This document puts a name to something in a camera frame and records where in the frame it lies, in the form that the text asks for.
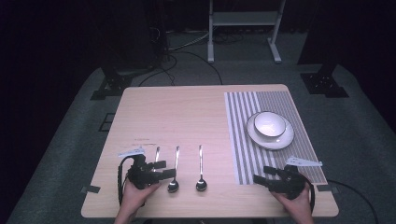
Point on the black stand base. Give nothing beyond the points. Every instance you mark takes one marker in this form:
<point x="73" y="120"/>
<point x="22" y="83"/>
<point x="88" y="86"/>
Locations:
<point x="323" y="84"/>
<point x="112" y="85"/>

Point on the white metal stand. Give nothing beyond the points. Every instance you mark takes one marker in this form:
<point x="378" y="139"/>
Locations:
<point x="244" y="18"/>

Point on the metal spoon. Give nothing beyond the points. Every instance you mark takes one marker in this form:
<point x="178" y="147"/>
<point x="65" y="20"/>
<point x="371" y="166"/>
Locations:
<point x="173" y="186"/>
<point x="157" y="154"/>
<point x="201" y="185"/>

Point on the grey tape piece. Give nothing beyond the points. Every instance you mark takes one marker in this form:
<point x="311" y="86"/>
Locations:
<point x="327" y="188"/>
<point x="91" y="188"/>

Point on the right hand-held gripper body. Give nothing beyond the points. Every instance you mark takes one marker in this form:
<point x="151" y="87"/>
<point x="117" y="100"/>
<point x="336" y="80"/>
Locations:
<point x="291" y="180"/>

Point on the person's left hand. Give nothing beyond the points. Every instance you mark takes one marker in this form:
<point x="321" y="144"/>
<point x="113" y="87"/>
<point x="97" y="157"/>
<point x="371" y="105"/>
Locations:
<point x="134" y="195"/>

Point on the grey striped placemat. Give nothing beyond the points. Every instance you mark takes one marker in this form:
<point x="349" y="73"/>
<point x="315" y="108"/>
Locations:
<point x="243" y="149"/>

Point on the person's right hand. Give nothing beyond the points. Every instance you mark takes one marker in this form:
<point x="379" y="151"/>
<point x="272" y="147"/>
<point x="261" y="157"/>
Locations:
<point x="295" y="205"/>

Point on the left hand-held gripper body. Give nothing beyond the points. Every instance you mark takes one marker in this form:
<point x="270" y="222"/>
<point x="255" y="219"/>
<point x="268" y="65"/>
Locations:
<point x="140" y="175"/>

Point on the white bowl with dark rim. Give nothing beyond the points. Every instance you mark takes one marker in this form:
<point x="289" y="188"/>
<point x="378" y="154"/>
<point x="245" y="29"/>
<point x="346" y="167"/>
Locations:
<point x="269" y="124"/>

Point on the white plate with dark rim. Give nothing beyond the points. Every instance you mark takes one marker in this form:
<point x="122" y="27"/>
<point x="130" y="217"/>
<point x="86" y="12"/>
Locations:
<point x="274" y="143"/>

